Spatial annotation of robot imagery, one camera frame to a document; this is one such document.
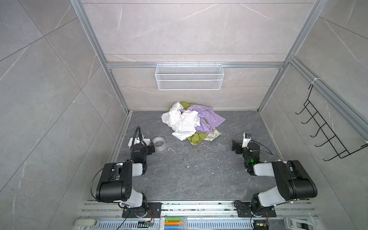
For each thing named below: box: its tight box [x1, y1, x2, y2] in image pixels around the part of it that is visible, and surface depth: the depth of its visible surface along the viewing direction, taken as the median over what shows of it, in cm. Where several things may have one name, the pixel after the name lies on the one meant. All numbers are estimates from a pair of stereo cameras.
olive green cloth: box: [179, 100, 208, 146], surface depth 101 cm
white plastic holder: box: [283, 217, 316, 230], surface depth 69 cm
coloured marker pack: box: [164, 216, 188, 230], surface depth 70 cm
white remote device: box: [74, 218, 99, 227], surface depth 69 cm
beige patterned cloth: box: [203, 127, 222, 142], surface depth 106 cm
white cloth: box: [161, 101, 201, 141], surface depth 102 cm
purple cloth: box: [180, 104, 226, 135], surface depth 108 cm
